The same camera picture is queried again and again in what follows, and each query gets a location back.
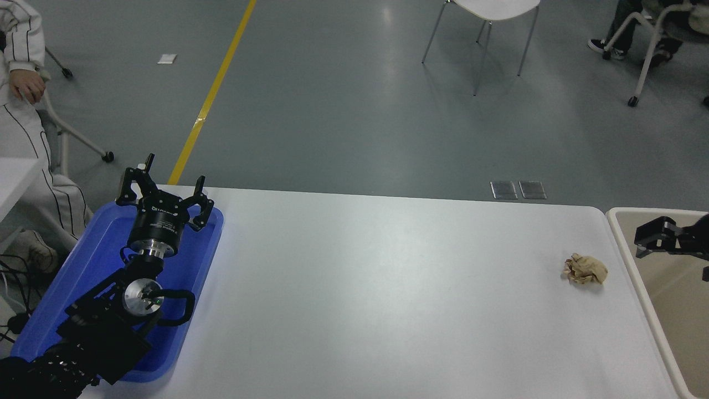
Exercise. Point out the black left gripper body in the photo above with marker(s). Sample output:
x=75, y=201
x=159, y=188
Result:
x=158, y=224

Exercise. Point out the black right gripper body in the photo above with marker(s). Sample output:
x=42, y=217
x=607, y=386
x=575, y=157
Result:
x=702, y=238

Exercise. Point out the metal floor plate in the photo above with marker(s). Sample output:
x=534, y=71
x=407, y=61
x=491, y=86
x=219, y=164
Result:
x=533, y=189
x=504, y=190

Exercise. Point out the person's hand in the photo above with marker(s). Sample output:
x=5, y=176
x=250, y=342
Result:
x=26, y=87

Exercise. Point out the large pale bin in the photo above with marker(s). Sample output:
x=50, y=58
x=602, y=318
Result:
x=673, y=310

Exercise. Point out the blue plastic tray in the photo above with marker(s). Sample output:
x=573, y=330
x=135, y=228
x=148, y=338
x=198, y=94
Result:
x=94, y=260

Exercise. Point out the crumpled tan paper ball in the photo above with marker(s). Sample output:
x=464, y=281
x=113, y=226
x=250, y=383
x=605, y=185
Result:
x=585, y=270

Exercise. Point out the yellow floor tape line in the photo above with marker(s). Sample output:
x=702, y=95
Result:
x=210, y=100

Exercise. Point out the small white side table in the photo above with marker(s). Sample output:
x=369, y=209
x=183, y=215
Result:
x=14, y=180

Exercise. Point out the person in white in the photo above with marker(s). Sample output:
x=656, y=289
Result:
x=22, y=138

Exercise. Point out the person with black shoes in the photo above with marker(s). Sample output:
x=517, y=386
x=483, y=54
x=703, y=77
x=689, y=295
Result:
x=617, y=33

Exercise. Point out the white chair with metal legs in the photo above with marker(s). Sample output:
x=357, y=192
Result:
x=493, y=6

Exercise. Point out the wheeled chair with white frame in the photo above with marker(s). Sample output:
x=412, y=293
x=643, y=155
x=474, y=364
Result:
x=77, y=139

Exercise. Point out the white tube frame chair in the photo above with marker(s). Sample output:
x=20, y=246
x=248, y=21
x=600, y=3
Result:
x=653, y=33

